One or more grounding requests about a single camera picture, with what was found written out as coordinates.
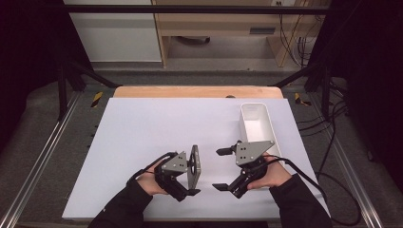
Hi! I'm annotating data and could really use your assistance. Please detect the black frame crossbar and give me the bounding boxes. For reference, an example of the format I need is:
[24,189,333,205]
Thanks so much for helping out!
[61,4,332,14]

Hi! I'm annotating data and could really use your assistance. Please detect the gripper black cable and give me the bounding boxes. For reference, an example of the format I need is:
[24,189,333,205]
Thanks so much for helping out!
[126,151,179,187]
[253,156,363,227]

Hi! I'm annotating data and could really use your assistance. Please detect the person's right hand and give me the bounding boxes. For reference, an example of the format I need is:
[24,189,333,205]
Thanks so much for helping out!
[246,152,293,191]

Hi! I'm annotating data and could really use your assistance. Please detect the black curtain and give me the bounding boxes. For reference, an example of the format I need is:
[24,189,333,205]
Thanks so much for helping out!
[308,0,403,191]
[0,0,93,156]

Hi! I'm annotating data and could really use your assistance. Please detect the black floor cables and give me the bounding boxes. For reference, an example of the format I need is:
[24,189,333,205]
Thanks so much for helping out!
[297,79,350,175]

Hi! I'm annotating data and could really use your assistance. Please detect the light wooden desk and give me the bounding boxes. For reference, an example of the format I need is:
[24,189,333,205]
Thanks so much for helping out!
[151,0,331,68]

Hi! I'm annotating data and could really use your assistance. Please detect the person's left hand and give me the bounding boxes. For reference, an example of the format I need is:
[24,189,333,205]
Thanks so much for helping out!
[136,170,169,197]

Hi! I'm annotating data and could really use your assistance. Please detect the aluminium floor rail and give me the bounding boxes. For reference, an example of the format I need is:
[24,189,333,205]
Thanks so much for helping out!
[308,94,385,228]
[0,91,81,228]

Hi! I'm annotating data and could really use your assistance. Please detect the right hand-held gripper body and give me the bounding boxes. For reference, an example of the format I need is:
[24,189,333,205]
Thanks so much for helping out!
[226,140,276,200]

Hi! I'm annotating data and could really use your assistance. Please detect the black frame stand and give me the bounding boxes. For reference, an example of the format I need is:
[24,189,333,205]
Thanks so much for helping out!
[269,61,333,121]
[56,59,122,122]

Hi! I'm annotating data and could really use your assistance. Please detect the hanging cable bundle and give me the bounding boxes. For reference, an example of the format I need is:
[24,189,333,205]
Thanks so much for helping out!
[278,12,319,68]

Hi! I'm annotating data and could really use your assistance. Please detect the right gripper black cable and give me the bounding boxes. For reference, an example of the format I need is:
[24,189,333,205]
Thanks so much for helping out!
[253,156,363,227]

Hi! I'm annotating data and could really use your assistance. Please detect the wooden table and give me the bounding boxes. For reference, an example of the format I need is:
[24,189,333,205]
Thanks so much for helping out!
[113,85,284,100]

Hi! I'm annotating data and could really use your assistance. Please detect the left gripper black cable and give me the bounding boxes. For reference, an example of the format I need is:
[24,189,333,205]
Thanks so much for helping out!
[126,151,179,187]

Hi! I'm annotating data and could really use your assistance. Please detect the white table mat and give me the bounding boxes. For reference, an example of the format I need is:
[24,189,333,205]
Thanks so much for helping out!
[61,97,331,221]

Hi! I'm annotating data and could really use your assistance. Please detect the white cabinet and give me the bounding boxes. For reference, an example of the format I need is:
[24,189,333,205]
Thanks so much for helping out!
[62,0,163,63]

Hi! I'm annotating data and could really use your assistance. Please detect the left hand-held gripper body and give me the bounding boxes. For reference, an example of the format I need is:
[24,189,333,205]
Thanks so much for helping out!
[154,151,191,202]

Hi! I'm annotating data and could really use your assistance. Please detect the white plastic bin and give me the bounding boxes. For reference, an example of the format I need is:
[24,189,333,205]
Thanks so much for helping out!
[239,102,284,191]

